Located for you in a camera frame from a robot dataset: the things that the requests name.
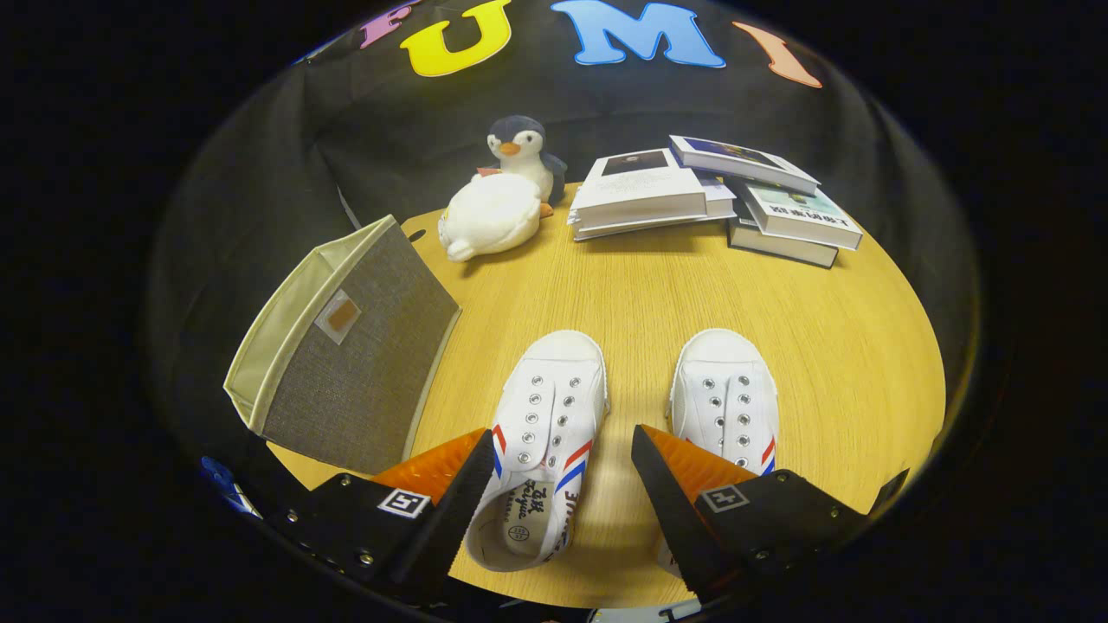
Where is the white shoe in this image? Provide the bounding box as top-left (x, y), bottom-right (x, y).
top-left (655, 327), bottom-right (780, 579)
top-left (465, 329), bottom-right (609, 574)

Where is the black rectangular bracket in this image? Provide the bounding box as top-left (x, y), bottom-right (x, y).
top-left (870, 469), bottom-right (910, 516)

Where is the grey fabric storage box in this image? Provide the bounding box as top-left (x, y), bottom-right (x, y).
top-left (223, 214), bottom-right (462, 475)

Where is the book with pale teal cover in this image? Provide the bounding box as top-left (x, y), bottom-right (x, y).
top-left (731, 177), bottom-right (864, 252)

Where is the thin white book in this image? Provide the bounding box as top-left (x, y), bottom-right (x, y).
top-left (571, 173), bottom-right (737, 243)

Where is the dark cover book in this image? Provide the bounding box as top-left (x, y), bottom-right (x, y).
top-left (727, 195), bottom-right (841, 269)

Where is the penguin plush toy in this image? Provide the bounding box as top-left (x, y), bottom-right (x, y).
top-left (474, 115), bottom-right (568, 217)

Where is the blue cloth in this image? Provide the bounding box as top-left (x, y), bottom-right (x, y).
top-left (201, 457), bottom-right (261, 518)

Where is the white book with dark portrait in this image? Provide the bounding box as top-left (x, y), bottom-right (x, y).
top-left (567, 147), bottom-right (709, 230)

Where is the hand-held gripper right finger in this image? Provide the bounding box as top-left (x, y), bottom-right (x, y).
top-left (630, 424), bottom-right (866, 607)

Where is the white plush toy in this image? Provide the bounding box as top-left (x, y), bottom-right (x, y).
top-left (437, 173), bottom-right (544, 263)

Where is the book with blue picture cover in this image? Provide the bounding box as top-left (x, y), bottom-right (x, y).
top-left (668, 134), bottom-right (821, 196)

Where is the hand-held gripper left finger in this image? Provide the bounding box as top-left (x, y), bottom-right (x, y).
top-left (264, 427), bottom-right (496, 607)

